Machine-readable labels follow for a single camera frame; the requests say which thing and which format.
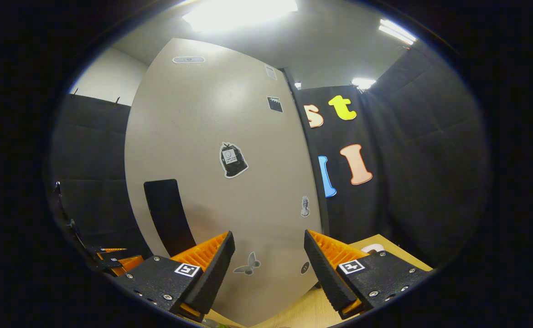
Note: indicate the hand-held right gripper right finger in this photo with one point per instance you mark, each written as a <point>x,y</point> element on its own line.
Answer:
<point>324,278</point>

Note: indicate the long ceiling light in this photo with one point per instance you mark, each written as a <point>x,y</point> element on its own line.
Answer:
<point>397,32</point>

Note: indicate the dark grey cabinet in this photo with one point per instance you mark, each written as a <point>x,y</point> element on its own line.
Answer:
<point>300,114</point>

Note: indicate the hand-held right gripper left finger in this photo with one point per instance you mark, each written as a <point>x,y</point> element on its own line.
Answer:
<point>211,273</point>

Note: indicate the black backdrop cloth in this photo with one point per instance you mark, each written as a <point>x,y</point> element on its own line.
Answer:
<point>93,150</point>
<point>430,159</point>

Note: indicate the white plush toy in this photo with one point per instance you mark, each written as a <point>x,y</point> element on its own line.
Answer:
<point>373,248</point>

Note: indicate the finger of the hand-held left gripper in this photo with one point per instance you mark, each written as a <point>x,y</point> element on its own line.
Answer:
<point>106,250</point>
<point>122,265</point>

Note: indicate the beige cabinet door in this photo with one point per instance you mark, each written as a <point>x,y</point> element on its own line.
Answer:
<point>202,114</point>

